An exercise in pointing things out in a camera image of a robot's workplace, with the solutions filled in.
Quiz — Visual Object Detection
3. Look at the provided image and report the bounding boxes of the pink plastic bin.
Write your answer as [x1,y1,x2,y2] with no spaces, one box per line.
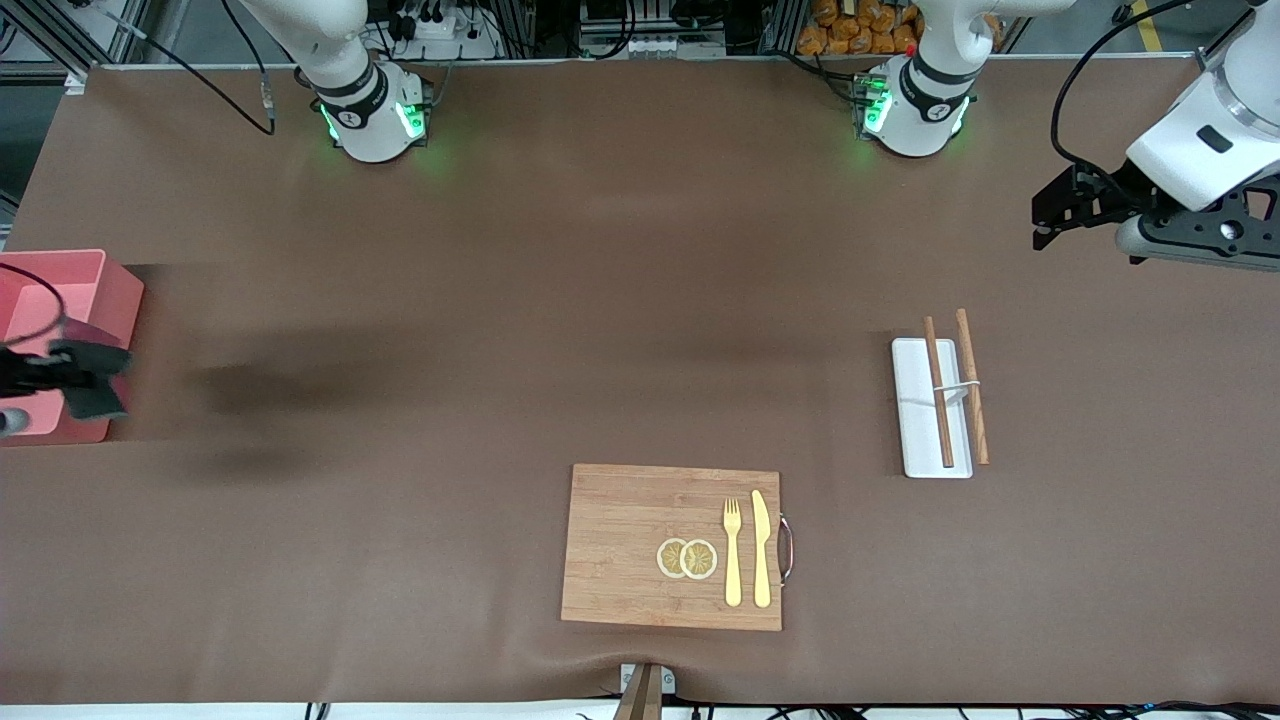
[0,250,144,446]

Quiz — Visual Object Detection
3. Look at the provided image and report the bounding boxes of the brown wooden chopsticks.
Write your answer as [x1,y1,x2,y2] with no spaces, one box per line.
[955,308,991,466]

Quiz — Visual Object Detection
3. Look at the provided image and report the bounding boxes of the right wooden chopstick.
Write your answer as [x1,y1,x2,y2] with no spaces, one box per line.
[921,316,955,469]

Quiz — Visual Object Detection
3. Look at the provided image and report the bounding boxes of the white rack base tray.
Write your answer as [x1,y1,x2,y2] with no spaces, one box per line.
[891,337,974,480]

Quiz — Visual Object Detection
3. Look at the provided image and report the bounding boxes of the orange packaged snacks pile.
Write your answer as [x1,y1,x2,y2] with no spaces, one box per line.
[797,0,921,56]

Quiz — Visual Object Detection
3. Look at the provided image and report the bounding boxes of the brown table cover mat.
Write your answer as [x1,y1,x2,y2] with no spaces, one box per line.
[0,58,1280,706]

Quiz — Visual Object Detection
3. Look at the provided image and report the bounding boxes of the yellow knife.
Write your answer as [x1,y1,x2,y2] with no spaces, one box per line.
[750,489,774,609]

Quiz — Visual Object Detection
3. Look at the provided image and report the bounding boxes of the white power strip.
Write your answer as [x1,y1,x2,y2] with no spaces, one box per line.
[385,5,501,61]

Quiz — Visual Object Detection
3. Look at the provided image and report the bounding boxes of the yellow fork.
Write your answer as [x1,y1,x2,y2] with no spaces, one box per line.
[722,497,744,608]

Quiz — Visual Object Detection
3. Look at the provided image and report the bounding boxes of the bamboo cutting board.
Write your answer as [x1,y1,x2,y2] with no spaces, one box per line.
[560,463,783,633]

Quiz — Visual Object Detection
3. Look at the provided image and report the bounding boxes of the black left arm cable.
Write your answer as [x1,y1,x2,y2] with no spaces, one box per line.
[1050,0,1251,191]

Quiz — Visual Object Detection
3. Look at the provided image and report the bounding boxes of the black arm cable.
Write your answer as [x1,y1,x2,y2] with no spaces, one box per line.
[0,0,277,348]
[1050,0,1251,191]

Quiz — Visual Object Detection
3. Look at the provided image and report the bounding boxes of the aluminium frame post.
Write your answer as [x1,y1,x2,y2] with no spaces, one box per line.
[1200,0,1280,81]
[0,0,151,91]

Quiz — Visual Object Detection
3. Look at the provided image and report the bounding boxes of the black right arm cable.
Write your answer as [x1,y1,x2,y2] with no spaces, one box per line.
[0,0,277,348]

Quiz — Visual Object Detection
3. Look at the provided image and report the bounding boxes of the metal clamp bracket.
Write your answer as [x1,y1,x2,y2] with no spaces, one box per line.
[620,663,676,696]

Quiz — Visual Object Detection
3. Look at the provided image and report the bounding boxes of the brown stand post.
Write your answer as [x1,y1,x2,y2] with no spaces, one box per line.
[613,665,663,720]

